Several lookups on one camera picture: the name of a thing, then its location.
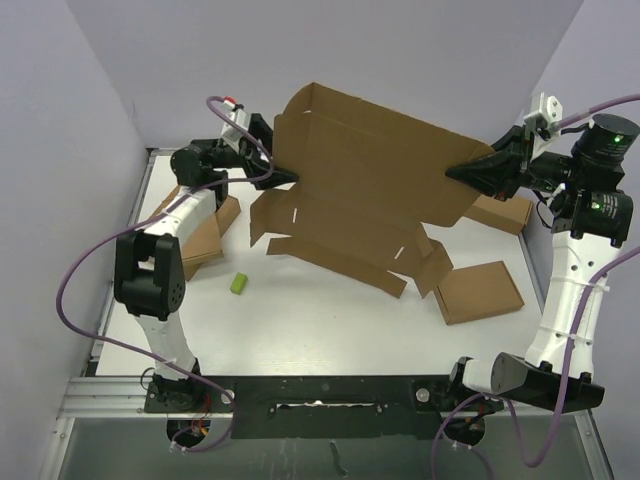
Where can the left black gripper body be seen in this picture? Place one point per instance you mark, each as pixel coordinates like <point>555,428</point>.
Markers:
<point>243,158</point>

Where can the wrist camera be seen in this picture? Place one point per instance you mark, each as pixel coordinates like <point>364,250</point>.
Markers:
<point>545,111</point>
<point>233,133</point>

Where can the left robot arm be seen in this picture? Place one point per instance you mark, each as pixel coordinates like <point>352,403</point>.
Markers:
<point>149,273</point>

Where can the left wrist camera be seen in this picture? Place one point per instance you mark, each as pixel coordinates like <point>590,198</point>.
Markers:
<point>233,133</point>

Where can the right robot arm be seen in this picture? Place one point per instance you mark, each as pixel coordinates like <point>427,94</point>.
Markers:
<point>591,221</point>

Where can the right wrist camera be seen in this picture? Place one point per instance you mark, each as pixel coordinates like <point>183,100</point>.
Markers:
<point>545,111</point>

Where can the aluminium table frame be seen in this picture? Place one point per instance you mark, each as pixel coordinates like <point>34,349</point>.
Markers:
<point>298,352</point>

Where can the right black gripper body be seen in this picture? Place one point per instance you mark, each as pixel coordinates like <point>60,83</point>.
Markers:
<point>541,170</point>

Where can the large cardboard box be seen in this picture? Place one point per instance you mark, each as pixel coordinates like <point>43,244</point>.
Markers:
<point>370,179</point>

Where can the flat cardboard box near right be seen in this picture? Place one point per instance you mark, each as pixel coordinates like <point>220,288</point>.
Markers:
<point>478,292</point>

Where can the folded cardboard boxes left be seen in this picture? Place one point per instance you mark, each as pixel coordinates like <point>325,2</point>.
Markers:
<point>205,243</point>

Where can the green block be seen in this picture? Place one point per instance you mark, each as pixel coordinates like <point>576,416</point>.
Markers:
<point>239,283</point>

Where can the folded cardboard box far right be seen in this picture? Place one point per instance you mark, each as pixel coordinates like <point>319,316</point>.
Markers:
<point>510,216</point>

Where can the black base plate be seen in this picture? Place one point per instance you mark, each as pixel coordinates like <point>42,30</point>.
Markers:
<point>317,407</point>

